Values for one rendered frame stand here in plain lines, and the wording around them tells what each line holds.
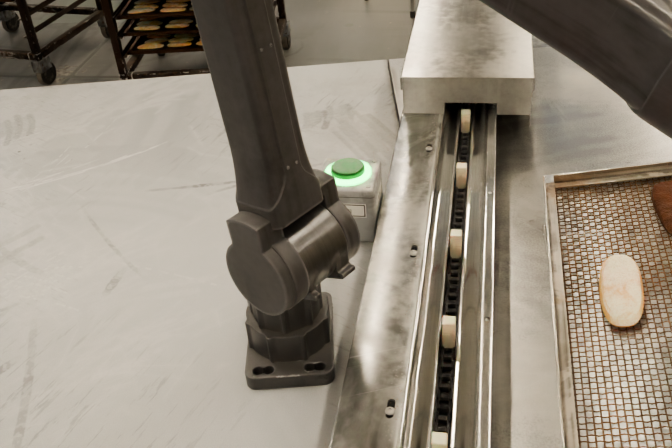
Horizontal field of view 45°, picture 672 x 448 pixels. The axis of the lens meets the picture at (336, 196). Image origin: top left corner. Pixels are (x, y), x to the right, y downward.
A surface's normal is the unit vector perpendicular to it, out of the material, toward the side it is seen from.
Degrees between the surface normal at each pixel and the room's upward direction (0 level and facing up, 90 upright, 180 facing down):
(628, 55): 89
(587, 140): 0
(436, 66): 0
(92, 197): 0
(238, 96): 90
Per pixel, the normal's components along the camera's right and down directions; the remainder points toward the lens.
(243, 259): -0.66, 0.46
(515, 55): -0.07, -0.83
